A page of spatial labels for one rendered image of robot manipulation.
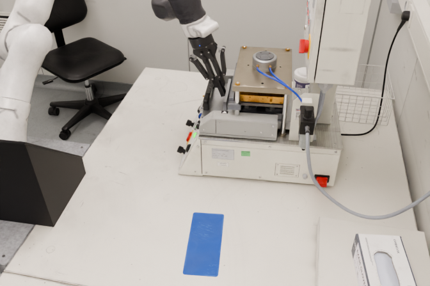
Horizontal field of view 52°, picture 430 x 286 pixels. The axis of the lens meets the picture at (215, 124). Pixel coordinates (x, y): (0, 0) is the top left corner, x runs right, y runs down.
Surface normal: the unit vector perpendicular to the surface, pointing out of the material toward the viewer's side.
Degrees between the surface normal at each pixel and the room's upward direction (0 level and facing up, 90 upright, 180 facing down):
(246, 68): 0
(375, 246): 4
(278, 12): 90
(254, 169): 90
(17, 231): 0
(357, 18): 90
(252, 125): 90
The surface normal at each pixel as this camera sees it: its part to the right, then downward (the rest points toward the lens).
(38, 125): -0.01, -0.81
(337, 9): -0.14, 0.59
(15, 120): 0.70, -0.13
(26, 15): 0.02, 0.78
